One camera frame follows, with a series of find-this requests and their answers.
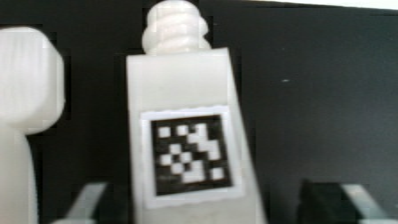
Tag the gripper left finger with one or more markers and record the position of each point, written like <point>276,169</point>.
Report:
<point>95,206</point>

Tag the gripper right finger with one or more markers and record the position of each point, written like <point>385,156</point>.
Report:
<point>338,204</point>

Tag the white chair leg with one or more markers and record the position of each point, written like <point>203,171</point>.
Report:
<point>193,173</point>

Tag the white chair back frame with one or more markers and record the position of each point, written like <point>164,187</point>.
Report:
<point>31,108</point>

